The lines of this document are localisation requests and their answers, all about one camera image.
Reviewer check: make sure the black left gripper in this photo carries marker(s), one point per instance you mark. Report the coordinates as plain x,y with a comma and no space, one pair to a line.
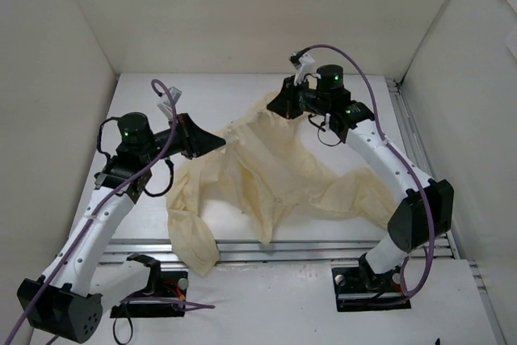
187,135

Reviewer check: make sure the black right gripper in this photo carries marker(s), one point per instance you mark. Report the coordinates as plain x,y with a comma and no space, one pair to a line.
292,97

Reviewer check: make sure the cream yellow jacket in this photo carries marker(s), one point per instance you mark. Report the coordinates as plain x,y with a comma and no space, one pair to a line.
265,171

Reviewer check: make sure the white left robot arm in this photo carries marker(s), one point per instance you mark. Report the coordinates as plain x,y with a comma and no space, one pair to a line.
63,301

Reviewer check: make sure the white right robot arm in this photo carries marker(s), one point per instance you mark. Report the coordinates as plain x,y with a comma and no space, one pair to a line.
424,205

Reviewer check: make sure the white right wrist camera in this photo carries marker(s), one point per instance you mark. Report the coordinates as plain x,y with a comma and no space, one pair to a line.
303,64

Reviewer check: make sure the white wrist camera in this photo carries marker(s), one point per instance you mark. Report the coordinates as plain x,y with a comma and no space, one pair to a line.
303,64
167,102

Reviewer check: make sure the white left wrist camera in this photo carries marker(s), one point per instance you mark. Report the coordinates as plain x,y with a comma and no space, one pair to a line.
167,102

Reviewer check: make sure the front aluminium rail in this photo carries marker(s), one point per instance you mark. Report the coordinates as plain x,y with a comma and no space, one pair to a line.
244,251

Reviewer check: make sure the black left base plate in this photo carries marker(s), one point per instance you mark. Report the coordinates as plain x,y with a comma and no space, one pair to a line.
144,304

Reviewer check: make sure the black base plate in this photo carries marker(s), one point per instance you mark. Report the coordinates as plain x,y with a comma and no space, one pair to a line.
352,294
144,304

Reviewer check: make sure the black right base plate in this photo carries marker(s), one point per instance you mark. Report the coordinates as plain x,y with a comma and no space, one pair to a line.
352,294

